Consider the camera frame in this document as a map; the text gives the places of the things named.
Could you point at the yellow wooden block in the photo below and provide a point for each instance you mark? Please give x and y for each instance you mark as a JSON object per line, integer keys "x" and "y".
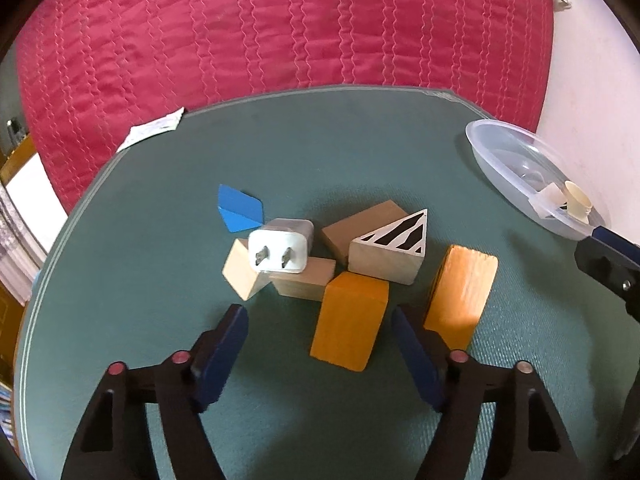
{"x": 459, "y": 295}

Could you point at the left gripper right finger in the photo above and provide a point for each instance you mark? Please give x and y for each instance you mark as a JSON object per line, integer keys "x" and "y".
{"x": 528, "y": 438}

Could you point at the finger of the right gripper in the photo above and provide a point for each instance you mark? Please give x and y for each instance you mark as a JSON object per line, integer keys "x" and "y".
{"x": 617, "y": 242}

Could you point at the wooden window frame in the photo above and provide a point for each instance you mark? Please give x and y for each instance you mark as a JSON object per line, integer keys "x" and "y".
{"x": 22, "y": 150}

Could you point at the large white striped wedge block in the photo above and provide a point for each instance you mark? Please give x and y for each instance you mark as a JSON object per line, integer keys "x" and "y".
{"x": 548, "y": 201}

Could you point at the natural wooden triangle block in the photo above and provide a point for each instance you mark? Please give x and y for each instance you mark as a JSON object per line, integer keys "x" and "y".
{"x": 240, "y": 275}

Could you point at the brown wooden block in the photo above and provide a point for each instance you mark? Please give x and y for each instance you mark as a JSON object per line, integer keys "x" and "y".
{"x": 338, "y": 235}

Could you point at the white paper card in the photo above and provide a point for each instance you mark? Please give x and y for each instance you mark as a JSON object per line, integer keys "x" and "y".
{"x": 161, "y": 125}

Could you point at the blue wooden wedge block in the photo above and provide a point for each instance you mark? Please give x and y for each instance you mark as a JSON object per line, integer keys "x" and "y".
{"x": 239, "y": 211}

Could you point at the clear plastic bowl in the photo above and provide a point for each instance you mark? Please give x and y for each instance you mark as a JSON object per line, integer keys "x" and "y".
{"x": 519, "y": 164}

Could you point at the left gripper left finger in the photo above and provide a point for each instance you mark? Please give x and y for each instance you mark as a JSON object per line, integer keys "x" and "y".
{"x": 112, "y": 440}

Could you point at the red quilted blanket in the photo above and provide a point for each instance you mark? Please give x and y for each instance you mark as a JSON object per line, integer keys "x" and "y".
{"x": 89, "y": 70}

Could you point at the small white striped wedge block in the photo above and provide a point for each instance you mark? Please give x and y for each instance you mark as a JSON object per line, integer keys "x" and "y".
{"x": 394, "y": 252}

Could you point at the orange wooden block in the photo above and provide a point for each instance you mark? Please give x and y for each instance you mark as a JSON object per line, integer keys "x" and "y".
{"x": 351, "y": 314}

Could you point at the white usb charger plug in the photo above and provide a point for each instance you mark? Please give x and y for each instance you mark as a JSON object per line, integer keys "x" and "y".
{"x": 282, "y": 245}

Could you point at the white curtain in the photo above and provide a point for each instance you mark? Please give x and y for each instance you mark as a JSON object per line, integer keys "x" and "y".
{"x": 21, "y": 255}

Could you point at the white plastic cup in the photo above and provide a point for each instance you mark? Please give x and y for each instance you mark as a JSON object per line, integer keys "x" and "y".
{"x": 578, "y": 204}

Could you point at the natural wooden cube block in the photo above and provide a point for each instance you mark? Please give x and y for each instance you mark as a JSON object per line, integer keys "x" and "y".
{"x": 307, "y": 285}

